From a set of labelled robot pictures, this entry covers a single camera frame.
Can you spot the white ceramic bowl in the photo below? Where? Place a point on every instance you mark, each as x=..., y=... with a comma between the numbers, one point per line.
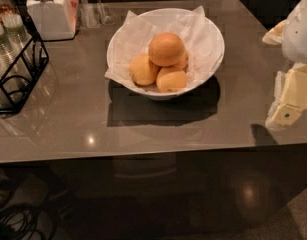
x=213, y=40

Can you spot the stacked clear cups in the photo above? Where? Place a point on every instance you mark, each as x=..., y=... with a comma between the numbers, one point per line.
x=14, y=64

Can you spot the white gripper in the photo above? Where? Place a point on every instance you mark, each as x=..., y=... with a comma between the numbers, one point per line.
x=299, y=34

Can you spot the hidden back orange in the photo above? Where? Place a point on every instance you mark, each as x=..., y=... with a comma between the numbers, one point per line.
x=183, y=62

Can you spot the clear glass container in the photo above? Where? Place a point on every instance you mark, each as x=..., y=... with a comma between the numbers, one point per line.
x=94, y=14

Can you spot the white paper liner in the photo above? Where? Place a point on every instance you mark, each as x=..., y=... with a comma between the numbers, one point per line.
x=133, y=37

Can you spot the black wire rack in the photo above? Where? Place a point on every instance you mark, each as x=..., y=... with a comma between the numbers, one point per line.
x=35, y=48

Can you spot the white lidded jar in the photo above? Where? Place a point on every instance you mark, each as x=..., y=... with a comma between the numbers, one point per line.
x=54, y=19

